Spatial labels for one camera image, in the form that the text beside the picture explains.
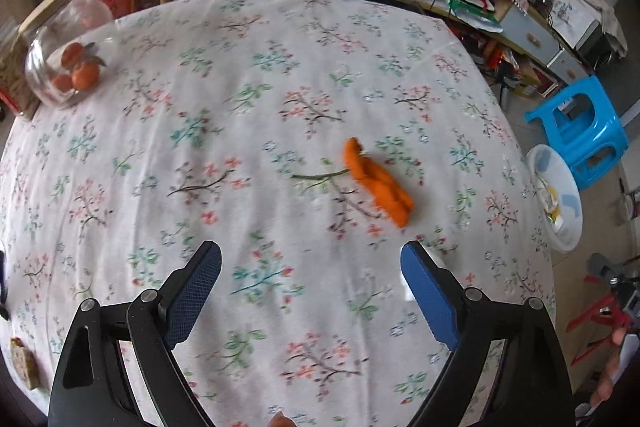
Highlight clear glass jar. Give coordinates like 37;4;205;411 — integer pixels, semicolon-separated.
25;0;121;110

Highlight brown textured block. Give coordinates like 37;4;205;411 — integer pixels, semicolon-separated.
10;337;41;390

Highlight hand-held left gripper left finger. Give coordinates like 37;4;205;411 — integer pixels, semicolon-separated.
47;241;222;427

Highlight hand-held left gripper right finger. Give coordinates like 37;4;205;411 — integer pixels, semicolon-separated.
400;241;576;427

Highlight orange peel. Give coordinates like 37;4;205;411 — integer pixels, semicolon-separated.
341;137;415;229

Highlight grey drawer with wooden handle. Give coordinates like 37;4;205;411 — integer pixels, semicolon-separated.
500;9;561;60
547;49;588;82

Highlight red stool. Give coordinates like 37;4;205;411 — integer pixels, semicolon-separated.
565;297;621;365

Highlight person's right hand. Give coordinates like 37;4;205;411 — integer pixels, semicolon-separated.
590;327;628;408

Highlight blue plastic stool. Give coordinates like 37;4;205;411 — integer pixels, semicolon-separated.
525;76;630;192

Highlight white floral tablecloth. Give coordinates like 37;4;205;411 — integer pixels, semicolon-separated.
0;0;558;427

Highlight orange fruit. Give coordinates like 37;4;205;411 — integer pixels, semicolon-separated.
50;73;75;95
71;61;101;90
60;43;83;68

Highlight white plastic bin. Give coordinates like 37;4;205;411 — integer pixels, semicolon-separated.
527;144;585;254

